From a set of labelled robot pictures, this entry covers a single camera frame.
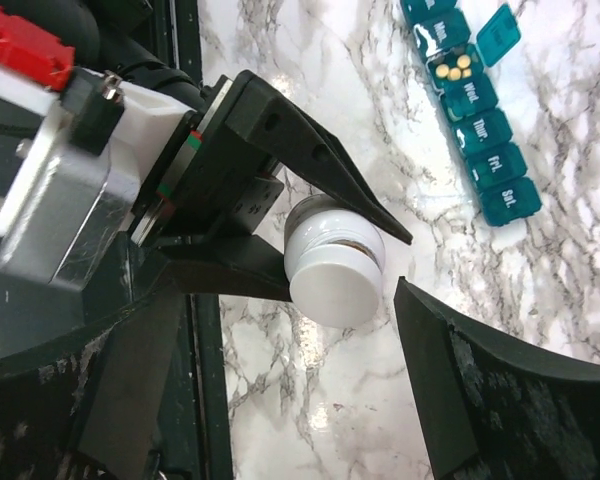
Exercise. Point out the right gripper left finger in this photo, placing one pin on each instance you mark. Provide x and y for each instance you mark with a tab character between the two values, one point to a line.
85	405

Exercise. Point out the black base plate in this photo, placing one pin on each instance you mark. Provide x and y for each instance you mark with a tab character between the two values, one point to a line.
32	315

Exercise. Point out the white pill bottle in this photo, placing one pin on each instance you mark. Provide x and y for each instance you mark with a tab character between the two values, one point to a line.
319	220

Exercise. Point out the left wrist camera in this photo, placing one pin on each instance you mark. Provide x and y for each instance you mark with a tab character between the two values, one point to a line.
94	161

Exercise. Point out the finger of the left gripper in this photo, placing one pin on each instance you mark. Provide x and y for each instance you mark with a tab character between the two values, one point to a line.
267	120
246	266

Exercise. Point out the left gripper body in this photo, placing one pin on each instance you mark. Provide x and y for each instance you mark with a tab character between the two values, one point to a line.
211	183

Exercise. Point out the white bottle cap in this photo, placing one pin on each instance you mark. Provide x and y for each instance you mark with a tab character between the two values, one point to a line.
335	286

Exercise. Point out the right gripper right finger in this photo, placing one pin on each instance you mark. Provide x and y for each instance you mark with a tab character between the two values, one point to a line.
492	406

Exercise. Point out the teal weekly pill organizer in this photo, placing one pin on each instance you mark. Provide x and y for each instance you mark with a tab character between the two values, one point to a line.
457	61

